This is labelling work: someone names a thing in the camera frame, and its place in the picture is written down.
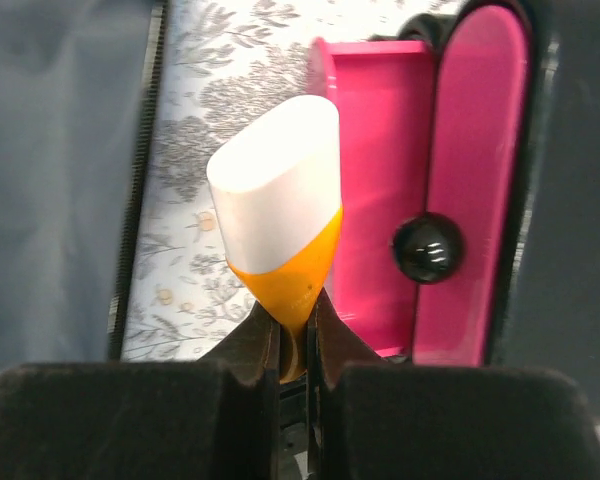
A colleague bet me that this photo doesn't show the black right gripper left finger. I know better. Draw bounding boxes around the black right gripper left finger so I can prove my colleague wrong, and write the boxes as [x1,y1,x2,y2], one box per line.
[0,306,280,479]

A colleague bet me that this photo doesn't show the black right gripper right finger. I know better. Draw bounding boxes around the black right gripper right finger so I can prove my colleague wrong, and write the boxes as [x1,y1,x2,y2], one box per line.
[307,299,600,479]

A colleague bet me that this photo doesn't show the black storage box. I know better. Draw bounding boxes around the black storage box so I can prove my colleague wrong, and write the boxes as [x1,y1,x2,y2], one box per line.
[479,1,600,421]

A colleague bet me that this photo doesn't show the floral fern table mat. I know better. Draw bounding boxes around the floral fern table mat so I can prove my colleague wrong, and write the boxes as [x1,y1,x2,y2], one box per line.
[121,0,458,361]

